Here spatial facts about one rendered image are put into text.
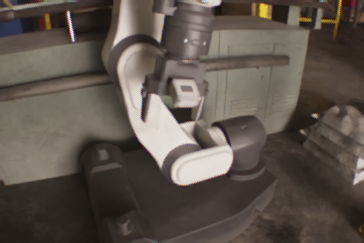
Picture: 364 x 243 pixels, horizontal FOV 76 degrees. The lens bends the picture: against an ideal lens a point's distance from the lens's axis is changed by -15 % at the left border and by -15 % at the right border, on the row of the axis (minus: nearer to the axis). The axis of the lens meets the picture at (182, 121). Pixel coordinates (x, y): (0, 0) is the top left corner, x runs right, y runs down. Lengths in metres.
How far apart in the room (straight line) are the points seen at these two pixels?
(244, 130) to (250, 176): 0.17
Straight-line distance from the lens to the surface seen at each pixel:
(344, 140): 1.41
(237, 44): 1.23
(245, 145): 0.89
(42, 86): 1.01
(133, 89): 0.61
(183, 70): 0.47
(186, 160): 0.77
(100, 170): 0.98
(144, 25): 0.63
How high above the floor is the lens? 0.79
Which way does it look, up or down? 29 degrees down
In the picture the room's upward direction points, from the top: straight up
